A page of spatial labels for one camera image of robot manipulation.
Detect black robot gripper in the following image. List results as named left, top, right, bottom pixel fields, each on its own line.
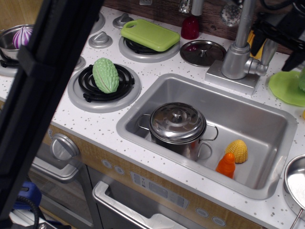
left=251, top=0, right=305, bottom=72

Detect silver faucet lever handle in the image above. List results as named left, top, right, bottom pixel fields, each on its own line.
left=257, top=39, right=278, bottom=76

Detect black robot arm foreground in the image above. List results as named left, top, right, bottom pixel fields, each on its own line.
left=0, top=0, right=305, bottom=229

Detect yellow toy banana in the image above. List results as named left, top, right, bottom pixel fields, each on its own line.
left=247, top=30, right=264, bottom=59

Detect green plastic plate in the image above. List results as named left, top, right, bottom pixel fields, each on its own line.
left=268, top=71, right=305, bottom=107

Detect silver toy faucet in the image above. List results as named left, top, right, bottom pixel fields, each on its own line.
left=205, top=0, right=261, bottom=95

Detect hanging clear glass ball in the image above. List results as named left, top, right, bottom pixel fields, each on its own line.
left=220, top=0, right=243, bottom=27

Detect flat steel pot lid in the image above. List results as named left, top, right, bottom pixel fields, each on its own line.
left=180, top=40, right=226, bottom=67

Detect grey toy sink basin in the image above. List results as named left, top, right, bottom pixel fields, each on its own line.
left=116, top=73, right=297, bottom=199

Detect red plastic cup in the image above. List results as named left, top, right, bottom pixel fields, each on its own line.
left=181, top=16, right=199, bottom=40

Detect yellow toy corn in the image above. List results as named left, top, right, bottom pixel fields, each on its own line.
left=224, top=139, right=248, bottom=164

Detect back right stove burner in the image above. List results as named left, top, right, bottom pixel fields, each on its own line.
left=119, top=37, right=180, bottom=63

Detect green plastic cutting board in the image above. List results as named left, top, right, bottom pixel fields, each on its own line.
left=121, top=19, right=180, bottom=52

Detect steel bowl at right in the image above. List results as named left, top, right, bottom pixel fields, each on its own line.
left=283, top=155, right=305, bottom=219

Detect steel bowl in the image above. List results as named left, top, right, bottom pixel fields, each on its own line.
left=0, top=24, right=34, bottom=61
left=283, top=155, right=305, bottom=219

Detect steel pot with lid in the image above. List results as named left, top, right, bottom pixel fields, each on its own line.
left=137, top=102, right=219, bottom=161

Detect orange toy bottle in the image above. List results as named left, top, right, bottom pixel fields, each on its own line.
left=215, top=153, right=235, bottom=179

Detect grey stove knob back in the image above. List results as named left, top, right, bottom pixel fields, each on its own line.
left=112, top=13, right=134, bottom=29

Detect grey stove knob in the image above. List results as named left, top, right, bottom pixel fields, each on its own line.
left=88, top=31, right=113, bottom=49
left=73, top=56, right=86, bottom=72
left=112, top=13, right=134, bottom=29

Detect green toy bitter gourd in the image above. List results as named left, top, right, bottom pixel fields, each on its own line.
left=92, top=58, right=119, bottom=94

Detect grey stove knob middle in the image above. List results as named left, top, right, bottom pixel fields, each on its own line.
left=88, top=31, right=113, bottom=49

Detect back left stove burner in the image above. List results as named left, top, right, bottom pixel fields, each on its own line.
left=90, top=12, right=105, bottom=35

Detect grey stove knob front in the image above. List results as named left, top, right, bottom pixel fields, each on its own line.
left=73, top=56, right=86, bottom=72

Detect front black stove burner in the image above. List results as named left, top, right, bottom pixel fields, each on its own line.
left=67, top=63, right=141, bottom=113

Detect silver oven dial knob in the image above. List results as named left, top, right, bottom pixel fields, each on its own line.
left=50, top=133, right=80, bottom=161

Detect purple toy onion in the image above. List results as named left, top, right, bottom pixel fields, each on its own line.
left=12, top=26, right=33, bottom=49

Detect steel bowl at left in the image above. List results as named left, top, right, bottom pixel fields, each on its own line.
left=0, top=24, right=34, bottom=61

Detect blue plastic clamp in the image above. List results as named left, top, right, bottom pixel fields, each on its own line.
left=13, top=181, right=42, bottom=210

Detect silver dishwasher door handle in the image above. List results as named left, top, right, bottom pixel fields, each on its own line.
left=92, top=181, right=185, bottom=229

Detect silver oven door handle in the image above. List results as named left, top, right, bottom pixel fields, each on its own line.
left=31, top=143, right=82, bottom=184

